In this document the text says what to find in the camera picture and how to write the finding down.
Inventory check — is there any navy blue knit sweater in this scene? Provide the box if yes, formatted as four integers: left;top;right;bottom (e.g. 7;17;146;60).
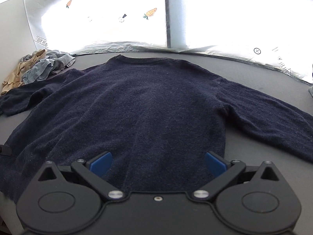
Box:
1;55;312;201

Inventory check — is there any beige tan garment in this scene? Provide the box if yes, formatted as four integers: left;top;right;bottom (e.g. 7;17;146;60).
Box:
1;49;48;96

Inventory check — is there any light blue grey garment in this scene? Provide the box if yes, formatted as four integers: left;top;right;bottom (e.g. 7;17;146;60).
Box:
22;50;75;84

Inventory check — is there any white printed curtain sheet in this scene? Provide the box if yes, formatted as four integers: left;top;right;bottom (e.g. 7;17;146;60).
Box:
1;0;312;83

